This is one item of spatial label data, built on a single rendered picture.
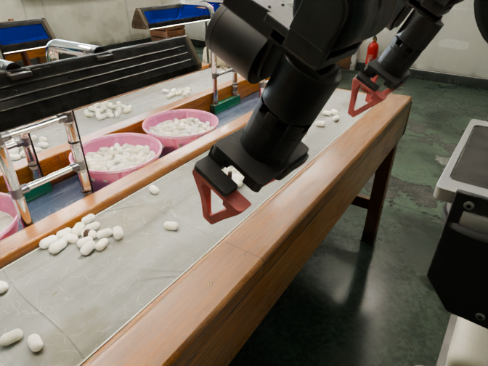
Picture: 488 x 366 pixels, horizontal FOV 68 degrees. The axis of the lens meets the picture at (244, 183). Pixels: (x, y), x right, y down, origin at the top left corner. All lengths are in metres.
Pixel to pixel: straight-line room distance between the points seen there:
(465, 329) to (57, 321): 0.63
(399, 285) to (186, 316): 1.36
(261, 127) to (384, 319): 1.42
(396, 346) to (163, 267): 1.10
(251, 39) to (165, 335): 0.44
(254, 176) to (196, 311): 0.33
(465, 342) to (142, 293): 0.51
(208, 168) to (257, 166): 0.05
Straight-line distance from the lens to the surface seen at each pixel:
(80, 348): 0.66
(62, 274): 0.79
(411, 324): 1.72
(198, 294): 0.65
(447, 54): 5.25
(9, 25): 1.26
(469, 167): 0.51
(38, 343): 0.67
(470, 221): 0.44
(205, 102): 1.64
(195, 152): 1.12
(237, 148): 0.37
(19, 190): 0.88
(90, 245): 0.81
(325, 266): 1.84
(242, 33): 0.35
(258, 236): 0.76
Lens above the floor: 1.24
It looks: 31 degrees down
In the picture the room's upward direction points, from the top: straight up
